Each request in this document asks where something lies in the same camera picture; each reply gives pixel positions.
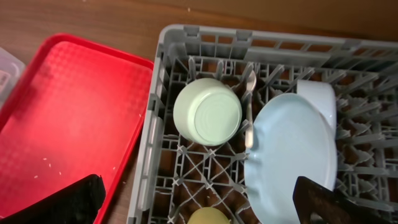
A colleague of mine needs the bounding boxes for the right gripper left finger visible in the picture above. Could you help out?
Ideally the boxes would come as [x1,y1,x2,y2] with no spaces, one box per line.
[1,174,106,224]

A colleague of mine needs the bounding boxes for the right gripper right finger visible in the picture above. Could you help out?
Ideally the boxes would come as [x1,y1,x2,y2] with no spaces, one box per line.
[293,176,389,224]

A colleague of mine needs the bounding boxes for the light blue plate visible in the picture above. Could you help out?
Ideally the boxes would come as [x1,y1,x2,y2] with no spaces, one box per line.
[244,93,337,223]

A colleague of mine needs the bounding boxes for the red serving tray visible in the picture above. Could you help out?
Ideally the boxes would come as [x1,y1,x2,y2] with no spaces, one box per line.
[1,34,154,223]

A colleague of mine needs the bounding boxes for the yellow plastic cup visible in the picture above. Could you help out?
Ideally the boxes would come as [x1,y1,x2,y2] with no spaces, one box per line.
[188,207,230,224]

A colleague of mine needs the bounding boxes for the light blue bowl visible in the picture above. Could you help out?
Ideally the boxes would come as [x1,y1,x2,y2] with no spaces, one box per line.
[297,80,337,136]

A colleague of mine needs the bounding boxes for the white plastic spoon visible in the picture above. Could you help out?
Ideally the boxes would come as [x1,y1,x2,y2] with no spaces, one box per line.
[245,70,257,148]

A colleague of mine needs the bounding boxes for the green bowl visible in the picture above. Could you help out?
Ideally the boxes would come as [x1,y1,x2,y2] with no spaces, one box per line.
[173,78,243,146]

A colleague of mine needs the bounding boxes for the grey dishwasher rack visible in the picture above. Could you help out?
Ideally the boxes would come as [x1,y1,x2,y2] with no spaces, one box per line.
[127,24,397,223]

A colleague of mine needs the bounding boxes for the clear plastic bin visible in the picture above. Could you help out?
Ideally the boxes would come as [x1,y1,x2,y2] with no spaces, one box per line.
[0,48,25,107]

